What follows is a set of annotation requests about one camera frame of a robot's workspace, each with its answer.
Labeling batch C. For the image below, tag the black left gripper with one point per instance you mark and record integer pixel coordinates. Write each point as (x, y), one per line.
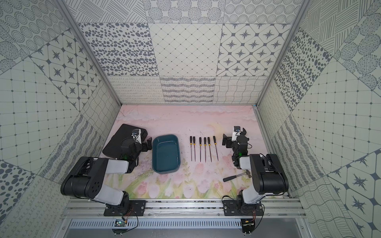
(148, 144)

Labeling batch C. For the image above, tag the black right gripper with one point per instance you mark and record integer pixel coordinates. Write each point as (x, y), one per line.
(229, 141)

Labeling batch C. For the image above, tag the file with black yellow handle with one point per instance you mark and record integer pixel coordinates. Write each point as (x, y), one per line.
(215, 144)

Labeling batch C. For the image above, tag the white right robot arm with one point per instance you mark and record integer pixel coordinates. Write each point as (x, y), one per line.
(267, 174)

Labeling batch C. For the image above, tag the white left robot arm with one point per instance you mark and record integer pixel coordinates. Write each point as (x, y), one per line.
(85, 180)

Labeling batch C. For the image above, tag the teal plastic storage box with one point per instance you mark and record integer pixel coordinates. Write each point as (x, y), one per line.
(166, 154)

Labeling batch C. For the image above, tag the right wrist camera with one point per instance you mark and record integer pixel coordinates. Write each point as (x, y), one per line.
(236, 132)

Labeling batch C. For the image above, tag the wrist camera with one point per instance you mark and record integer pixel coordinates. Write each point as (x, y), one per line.
(136, 135)
(236, 132)

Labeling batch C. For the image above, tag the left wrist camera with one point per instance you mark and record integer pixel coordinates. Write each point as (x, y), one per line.
(136, 135)

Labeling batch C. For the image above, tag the hammer with black handle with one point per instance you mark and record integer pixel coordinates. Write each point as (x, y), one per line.
(236, 176)

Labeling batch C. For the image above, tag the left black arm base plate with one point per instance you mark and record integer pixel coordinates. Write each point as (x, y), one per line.
(132, 207)

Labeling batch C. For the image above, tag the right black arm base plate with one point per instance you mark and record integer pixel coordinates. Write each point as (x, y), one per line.
(231, 208)

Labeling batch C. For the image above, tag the white slotted cable duct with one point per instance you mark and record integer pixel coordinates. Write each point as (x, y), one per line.
(156, 223)

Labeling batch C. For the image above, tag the aluminium mounting rail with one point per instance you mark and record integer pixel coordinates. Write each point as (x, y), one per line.
(213, 208)

